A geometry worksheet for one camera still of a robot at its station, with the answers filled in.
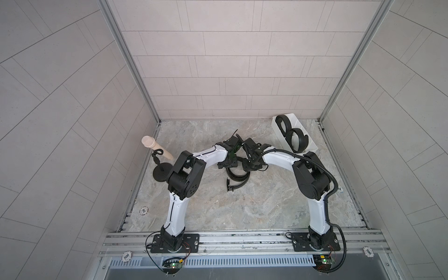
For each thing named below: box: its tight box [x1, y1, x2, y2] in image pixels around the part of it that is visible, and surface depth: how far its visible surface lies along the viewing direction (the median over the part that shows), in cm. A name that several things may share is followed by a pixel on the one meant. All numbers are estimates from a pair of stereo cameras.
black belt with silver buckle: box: [285, 127, 309, 154], surface depth 91 cm
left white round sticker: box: [121, 250, 132, 262], surface depth 69 cm
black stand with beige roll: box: [141, 135, 174, 182], surface depth 78 cm
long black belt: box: [275, 114, 292, 138], surface depth 104 cm
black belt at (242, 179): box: [225, 167, 251, 192], surface depth 90 cm
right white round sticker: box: [362, 246, 374, 258], surface depth 71 cm
